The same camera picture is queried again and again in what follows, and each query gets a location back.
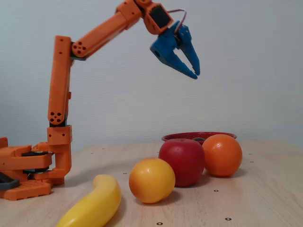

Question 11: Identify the red speckled bowl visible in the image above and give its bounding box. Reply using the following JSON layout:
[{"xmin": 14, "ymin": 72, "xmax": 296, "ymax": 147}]
[{"xmin": 161, "ymin": 131, "xmax": 238, "ymax": 145}]

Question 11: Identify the orange toy orange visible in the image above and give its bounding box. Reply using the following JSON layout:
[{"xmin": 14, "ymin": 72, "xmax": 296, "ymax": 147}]
[{"xmin": 202, "ymin": 134, "xmax": 243, "ymax": 177}]

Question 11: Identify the dark grey table clamp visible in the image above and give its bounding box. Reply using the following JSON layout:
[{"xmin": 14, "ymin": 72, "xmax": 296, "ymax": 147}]
[{"xmin": 0, "ymin": 172, "xmax": 20, "ymax": 191}]

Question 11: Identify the red toy apple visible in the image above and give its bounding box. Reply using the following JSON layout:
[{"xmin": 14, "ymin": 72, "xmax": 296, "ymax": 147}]
[{"xmin": 158, "ymin": 139, "xmax": 205, "ymax": 188}]

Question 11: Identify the yellow orange toy peach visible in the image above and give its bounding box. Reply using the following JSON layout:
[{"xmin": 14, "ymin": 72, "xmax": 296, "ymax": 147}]
[{"xmin": 128, "ymin": 157, "xmax": 176, "ymax": 204}]

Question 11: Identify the red white black gripper cable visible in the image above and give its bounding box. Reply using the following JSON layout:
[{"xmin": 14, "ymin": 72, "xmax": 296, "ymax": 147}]
[{"xmin": 167, "ymin": 9, "xmax": 187, "ymax": 33}]

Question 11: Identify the blue gripper body with servo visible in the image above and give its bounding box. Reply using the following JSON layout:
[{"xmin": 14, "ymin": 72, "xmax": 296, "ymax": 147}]
[{"xmin": 149, "ymin": 20, "xmax": 181, "ymax": 64}]

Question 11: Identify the yellow toy banana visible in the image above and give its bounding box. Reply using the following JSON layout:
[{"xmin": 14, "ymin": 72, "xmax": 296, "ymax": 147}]
[{"xmin": 56, "ymin": 174, "xmax": 122, "ymax": 227}]

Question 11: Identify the orange robot base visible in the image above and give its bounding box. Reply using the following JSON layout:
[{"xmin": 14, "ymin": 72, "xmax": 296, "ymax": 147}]
[{"xmin": 0, "ymin": 137, "xmax": 53, "ymax": 201}]

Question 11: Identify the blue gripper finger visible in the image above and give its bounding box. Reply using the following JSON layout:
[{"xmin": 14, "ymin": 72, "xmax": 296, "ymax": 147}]
[
  {"xmin": 176, "ymin": 24, "xmax": 201, "ymax": 76},
  {"xmin": 165, "ymin": 49, "xmax": 199, "ymax": 80}
]

